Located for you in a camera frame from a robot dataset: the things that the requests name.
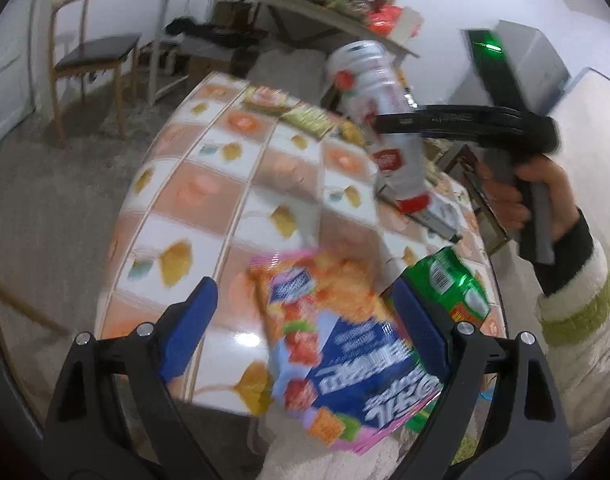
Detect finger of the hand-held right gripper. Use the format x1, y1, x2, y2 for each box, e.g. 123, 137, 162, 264
374, 104, 528, 142

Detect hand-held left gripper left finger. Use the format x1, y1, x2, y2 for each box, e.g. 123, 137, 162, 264
41, 276, 220, 480

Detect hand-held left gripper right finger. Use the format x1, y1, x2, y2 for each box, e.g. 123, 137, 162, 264
392, 277, 572, 480

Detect white red drink can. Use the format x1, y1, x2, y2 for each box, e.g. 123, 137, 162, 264
326, 40, 433, 213

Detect pink snack bag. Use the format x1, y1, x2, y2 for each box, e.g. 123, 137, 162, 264
249, 247, 446, 456

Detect person's right forearm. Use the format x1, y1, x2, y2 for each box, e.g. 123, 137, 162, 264
535, 207, 610, 461

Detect person's right hand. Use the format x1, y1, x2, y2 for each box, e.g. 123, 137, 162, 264
482, 154, 580, 241

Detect grey metal cabinet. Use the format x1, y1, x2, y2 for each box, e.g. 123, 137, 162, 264
495, 19, 570, 111

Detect green snack bag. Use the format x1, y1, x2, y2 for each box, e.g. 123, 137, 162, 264
402, 246, 493, 326

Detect red plastic bag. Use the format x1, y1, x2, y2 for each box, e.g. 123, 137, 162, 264
367, 4, 406, 31

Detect olive snack packet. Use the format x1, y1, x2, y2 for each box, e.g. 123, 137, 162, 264
280, 105, 336, 138

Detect tile-pattern tablecloth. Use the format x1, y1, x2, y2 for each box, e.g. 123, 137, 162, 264
95, 71, 506, 418

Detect wooden bar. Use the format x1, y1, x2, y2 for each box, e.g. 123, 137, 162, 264
0, 275, 70, 338

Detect long grey table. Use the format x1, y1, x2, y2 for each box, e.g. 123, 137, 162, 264
147, 0, 420, 106

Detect yellow snack packets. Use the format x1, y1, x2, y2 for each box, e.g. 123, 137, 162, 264
242, 85, 290, 111

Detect brown cardboard box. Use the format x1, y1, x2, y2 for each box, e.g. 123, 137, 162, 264
187, 55, 236, 76

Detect black bag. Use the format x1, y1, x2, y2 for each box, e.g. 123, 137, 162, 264
165, 17, 266, 43

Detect wooden chair with black seat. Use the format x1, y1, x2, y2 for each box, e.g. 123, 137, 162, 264
49, 0, 143, 148

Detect white door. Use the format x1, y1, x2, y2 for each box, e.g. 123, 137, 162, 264
0, 0, 40, 156

